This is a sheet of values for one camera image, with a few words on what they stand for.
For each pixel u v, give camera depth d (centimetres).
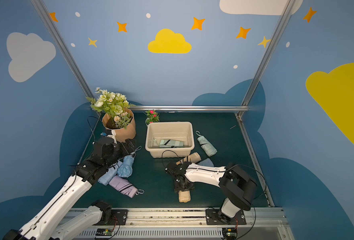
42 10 69
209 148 98
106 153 56
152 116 101
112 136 67
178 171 63
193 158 92
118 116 93
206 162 93
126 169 86
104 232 72
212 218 74
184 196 78
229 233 73
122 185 82
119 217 74
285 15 72
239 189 44
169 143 100
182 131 106
